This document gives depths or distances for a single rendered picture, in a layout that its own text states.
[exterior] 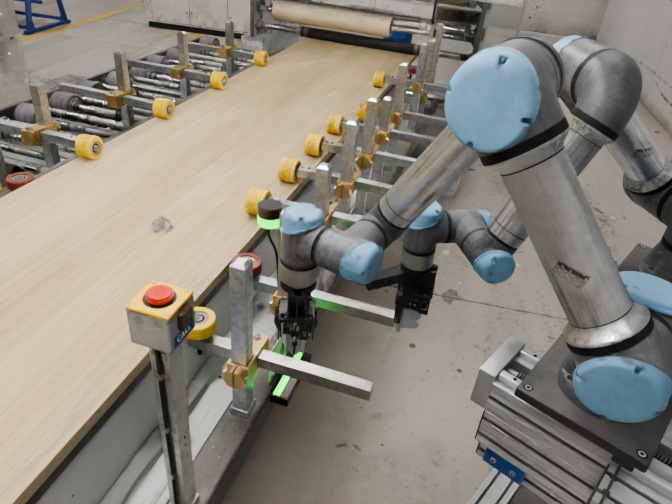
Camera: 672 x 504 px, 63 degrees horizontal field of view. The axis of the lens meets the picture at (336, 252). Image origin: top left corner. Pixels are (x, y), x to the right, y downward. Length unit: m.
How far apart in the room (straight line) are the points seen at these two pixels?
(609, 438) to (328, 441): 1.35
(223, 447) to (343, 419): 1.03
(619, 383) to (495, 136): 0.36
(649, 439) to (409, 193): 0.56
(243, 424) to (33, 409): 0.44
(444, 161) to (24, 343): 0.92
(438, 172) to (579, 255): 0.28
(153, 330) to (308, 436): 1.44
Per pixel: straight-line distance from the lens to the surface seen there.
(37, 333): 1.33
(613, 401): 0.85
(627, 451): 1.02
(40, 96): 2.17
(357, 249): 0.93
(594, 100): 1.11
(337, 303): 1.40
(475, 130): 0.71
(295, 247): 0.98
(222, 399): 1.49
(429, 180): 0.94
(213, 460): 1.27
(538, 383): 1.05
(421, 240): 1.21
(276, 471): 2.10
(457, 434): 2.31
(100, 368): 1.21
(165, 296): 0.82
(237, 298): 1.10
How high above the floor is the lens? 1.73
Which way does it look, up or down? 33 degrees down
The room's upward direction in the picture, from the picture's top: 6 degrees clockwise
